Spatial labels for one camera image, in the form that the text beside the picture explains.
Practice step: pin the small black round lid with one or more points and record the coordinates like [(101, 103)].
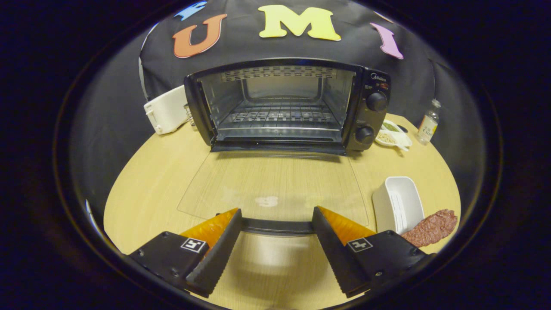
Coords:
[(403, 128)]

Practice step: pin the black toaster oven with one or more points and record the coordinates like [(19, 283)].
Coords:
[(375, 122)]

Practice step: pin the small clear glass bottle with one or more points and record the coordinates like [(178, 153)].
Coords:
[(427, 127)]

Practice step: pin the white bread toaster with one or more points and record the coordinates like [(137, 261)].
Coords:
[(165, 110)]

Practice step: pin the white divided seasoning dish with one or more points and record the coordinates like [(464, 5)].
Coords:
[(389, 138)]

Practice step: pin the white rectangular plastic tray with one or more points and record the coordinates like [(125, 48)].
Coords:
[(402, 202)]

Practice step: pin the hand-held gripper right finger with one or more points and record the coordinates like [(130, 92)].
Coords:
[(333, 254)]

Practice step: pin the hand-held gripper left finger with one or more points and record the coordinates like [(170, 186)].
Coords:
[(221, 254)]

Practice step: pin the red raw meat slice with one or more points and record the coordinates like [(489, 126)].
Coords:
[(430, 228)]

